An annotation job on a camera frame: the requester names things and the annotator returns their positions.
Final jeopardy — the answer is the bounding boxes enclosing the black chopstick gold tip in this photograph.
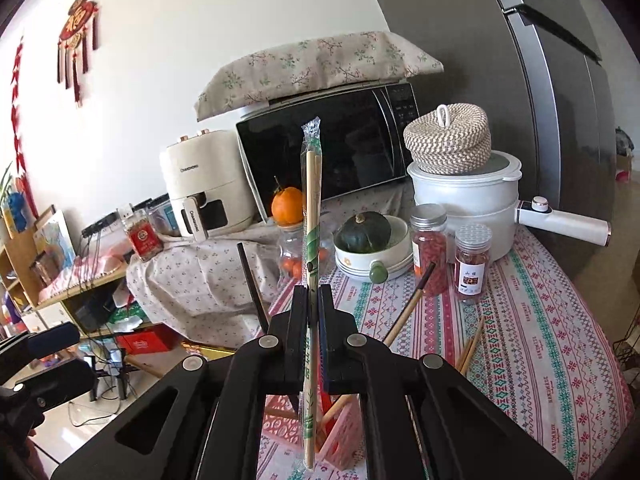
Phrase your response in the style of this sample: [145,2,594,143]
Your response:
[236,242,270,334]

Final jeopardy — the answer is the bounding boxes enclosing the brown wooden chopstick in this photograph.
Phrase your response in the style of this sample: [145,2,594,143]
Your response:
[320,262,436,429]

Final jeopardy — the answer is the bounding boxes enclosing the pink plastic perforated basket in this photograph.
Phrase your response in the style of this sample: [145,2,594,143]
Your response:
[262,396,366,471]

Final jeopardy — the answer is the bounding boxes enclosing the disposable bamboo chopsticks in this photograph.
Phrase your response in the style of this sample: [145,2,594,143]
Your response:
[302,117,322,471]

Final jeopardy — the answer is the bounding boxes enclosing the glass jar with small tomatoes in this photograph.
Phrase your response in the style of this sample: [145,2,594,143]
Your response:
[278,222,334,282]

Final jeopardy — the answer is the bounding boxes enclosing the floral cloth cover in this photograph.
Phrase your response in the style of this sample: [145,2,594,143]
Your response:
[124,184,417,351]

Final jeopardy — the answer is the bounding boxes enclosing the dark green squash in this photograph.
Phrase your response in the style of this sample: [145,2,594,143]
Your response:
[334,211,392,254]

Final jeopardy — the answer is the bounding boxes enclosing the orange fruit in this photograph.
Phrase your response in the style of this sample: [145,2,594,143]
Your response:
[271,178,304,226]

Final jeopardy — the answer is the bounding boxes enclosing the wooden chopstick in bundle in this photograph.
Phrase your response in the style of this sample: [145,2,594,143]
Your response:
[456,318,485,373]

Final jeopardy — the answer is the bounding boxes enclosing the jar of red goji berries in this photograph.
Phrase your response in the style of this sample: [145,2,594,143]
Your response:
[410,204,448,297]

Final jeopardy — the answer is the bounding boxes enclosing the cream air fryer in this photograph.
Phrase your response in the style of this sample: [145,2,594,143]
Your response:
[162,130,256,242]

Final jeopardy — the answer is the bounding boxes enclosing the jar of dried hawthorn slices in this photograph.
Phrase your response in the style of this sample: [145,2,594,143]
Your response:
[454,223,492,300]

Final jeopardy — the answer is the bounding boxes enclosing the white electric cooking pot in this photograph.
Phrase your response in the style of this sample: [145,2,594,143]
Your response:
[408,151,611,261]

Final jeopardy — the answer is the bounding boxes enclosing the black microwave oven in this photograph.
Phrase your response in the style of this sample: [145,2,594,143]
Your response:
[236,82,419,219]

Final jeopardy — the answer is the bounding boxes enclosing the patterned handmade tablecloth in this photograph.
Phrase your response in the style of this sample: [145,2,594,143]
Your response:
[256,228,634,479]

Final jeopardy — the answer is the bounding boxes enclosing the floral cloth on microwave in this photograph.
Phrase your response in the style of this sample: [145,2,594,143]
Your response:
[194,32,444,122]

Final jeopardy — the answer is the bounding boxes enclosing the grey refrigerator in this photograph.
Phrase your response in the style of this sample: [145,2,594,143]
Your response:
[357,0,618,281]

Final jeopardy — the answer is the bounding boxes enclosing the red chinese knot decoration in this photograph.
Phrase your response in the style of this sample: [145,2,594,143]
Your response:
[56,0,101,107]

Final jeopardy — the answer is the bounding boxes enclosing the white ceramic bowl green handle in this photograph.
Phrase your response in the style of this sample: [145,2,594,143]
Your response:
[334,214,413,284]

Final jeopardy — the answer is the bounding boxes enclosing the woven rope lidded basket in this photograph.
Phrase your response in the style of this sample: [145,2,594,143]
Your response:
[404,103,491,176]

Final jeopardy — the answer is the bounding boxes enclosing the black wire storage rack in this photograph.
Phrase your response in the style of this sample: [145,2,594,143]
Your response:
[613,310,640,370]

